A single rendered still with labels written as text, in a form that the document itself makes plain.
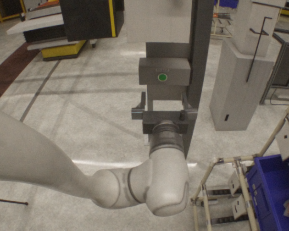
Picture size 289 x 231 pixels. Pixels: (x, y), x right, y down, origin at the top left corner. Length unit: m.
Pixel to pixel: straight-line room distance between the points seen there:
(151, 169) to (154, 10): 0.41
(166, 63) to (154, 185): 0.49
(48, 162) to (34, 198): 1.76
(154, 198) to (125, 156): 1.49
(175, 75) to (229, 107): 1.24
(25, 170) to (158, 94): 0.80
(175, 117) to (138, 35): 0.26
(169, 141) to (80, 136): 1.72
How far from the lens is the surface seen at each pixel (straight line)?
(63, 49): 3.68
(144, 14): 0.57
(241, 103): 1.96
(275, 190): 1.08
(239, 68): 1.70
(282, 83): 2.77
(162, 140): 0.49
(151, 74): 0.76
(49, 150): 0.22
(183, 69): 0.75
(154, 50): 0.80
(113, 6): 0.58
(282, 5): 1.73
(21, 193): 2.07
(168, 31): 0.59
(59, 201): 1.83
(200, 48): 0.77
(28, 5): 8.62
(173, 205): 0.42
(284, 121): 0.98
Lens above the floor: 1.57
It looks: 45 degrees down
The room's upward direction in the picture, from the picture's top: 2 degrees counter-clockwise
